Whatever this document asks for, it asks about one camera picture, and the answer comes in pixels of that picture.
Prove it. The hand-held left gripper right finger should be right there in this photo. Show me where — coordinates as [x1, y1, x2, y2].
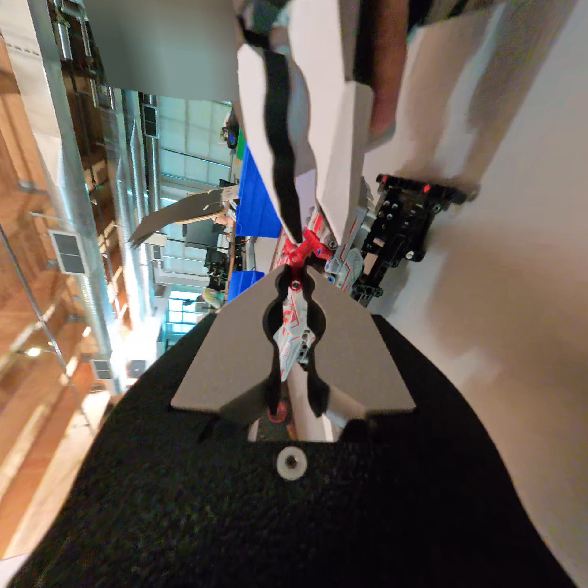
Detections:
[300, 266, 418, 442]

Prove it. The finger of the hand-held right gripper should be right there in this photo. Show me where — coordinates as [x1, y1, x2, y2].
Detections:
[236, 43, 306, 246]
[290, 0, 375, 247]

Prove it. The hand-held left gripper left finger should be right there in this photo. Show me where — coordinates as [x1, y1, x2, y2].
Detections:
[170, 264, 293, 441]

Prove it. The grey red toy brick vehicle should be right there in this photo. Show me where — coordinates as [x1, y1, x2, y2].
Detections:
[272, 172, 479, 383]

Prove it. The red angled toy brick connector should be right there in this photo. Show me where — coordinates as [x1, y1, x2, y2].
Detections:
[284, 229, 333, 268]

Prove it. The white desk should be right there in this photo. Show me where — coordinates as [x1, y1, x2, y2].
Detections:
[248, 0, 588, 588]

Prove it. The person's right hand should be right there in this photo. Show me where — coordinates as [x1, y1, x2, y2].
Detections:
[356, 0, 410, 141]

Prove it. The small blue storage bin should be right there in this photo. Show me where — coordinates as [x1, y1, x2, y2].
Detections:
[228, 270, 266, 304]

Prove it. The large blue storage bin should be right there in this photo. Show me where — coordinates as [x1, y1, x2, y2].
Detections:
[234, 142, 283, 239]

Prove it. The white vent grille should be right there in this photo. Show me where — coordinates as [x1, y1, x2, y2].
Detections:
[140, 103, 160, 139]
[48, 230, 86, 276]

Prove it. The dark foam board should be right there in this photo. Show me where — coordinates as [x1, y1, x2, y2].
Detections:
[129, 186, 239, 249]

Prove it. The slim silver ventilation duct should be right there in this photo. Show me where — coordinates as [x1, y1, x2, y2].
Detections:
[112, 87, 161, 313]

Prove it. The large silver ventilation duct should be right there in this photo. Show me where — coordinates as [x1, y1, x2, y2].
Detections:
[28, 0, 127, 396]

